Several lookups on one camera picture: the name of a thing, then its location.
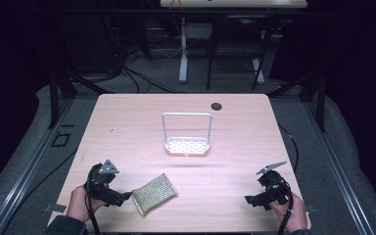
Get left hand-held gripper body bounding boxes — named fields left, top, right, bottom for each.
left=83, top=159, right=127, bottom=208

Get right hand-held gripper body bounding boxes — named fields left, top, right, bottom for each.
left=250, top=161, right=292, bottom=212

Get yellow-green scrub sponge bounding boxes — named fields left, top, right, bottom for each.
left=130, top=172, right=179, bottom=217

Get person's left hand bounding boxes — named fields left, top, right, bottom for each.
left=66, top=184, right=108, bottom=224

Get person's right hand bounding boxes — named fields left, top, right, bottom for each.
left=268, top=191, right=309, bottom=234

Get black tape rectangle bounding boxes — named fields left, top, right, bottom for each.
left=51, top=131, right=72, bottom=148

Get white sponge holder rack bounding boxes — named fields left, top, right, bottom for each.
left=161, top=112, right=213, bottom=158

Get black stool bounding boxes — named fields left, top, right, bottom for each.
left=206, top=13, right=274, bottom=91

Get white desk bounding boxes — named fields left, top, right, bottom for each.
left=159, top=0, right=308, bottom=85

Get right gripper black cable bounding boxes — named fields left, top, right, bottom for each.
left=267, top=177, right=296, bottom=235

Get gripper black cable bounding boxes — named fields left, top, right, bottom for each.
left=267, top=177, right=296, bottom=235
left=83, top=172, right=102, bottom=235

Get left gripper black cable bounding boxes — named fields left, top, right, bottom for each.
left=83, top=172, right=102, bottom=235

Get black floor cable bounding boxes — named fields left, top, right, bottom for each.
left=0, top=147, right=79, bottom=229
left=277, top=124, right=300, bottom=173

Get aluminium floor rail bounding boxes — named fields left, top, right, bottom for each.
left=302, top=97, right=376, bottom=235
left=0, top=97, right=76, bottom=235

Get black metal frame stand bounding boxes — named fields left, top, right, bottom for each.
left=267, top=70, right=327, bottom=133
left=43, top=19, right=116, bottom=130

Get bundle of black floor cables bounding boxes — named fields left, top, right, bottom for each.
left=87, top=19, right=187, bottom=96

